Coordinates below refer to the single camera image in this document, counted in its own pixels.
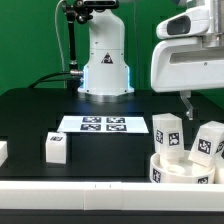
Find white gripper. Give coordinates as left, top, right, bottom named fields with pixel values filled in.
left=151, top=5, right=224, bottom=120

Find white round stool seat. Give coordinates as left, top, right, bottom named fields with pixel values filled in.
left=149, top=151, right=215, bottom=184

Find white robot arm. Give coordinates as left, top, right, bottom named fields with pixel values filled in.
left=80, top=0, right=224, bottom=119

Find white marker sheet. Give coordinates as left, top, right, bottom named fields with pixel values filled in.
left=58, top=116, right=148, bottom=133

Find white right barrier wall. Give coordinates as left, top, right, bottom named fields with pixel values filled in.
left=215, top=154, right=224, bottom=184

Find white barrier wall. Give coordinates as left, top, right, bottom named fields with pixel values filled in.
left=215, top=154, right=224, bottom=184
left=0, top=181, right=224, bottom=212
left=0, top=141, right=8, bottom=167

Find black camera on mount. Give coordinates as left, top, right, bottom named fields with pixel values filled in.
left=83, top=0, right=119, bottom=9

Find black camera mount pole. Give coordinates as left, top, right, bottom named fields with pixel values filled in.
left=62, top=0, right=93, bottom=91

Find grey cable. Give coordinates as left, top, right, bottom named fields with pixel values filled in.
left=54, top=0, right=68, bottom=89

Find black cables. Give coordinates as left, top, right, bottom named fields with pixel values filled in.
left=27, top=68, right=85, bottom=90

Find white left barrier wall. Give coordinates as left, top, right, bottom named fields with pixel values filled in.
left=0, top=141, right=8, bottom=167

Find white front barrier wall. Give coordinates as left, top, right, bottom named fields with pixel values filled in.
left=0, top=181, right=224, bottom=212

